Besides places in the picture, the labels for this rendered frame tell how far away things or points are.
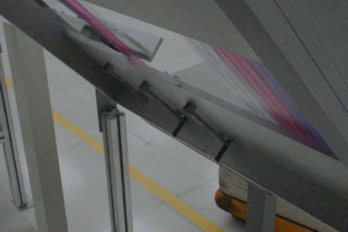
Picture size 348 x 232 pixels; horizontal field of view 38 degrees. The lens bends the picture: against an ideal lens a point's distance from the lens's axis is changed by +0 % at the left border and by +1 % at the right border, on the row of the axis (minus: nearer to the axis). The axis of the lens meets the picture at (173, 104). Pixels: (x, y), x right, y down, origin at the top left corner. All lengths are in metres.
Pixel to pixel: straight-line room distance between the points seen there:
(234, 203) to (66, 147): 0.89
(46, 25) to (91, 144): 1.42
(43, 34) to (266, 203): 0.75
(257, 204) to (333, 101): 1.12
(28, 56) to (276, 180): 0.64
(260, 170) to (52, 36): 0.43
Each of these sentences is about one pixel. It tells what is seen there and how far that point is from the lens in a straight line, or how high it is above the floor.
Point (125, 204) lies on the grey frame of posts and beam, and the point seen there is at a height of 0.40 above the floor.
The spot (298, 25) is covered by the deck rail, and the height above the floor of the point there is 1.06.
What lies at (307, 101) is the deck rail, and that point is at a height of 1.02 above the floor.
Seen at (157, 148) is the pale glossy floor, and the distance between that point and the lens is 2.21.
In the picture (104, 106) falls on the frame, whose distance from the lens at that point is 1.10.
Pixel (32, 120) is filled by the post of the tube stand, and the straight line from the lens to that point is 1.22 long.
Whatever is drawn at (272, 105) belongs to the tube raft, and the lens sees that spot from 0.51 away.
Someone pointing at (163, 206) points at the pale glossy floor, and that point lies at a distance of 1.86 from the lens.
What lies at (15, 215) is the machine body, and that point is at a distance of 0.86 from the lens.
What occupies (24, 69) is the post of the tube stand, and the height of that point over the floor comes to 0.71.
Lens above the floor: 1.12
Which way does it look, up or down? 25 degrees down
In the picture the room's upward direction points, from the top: 1 degrees counter-clockwise
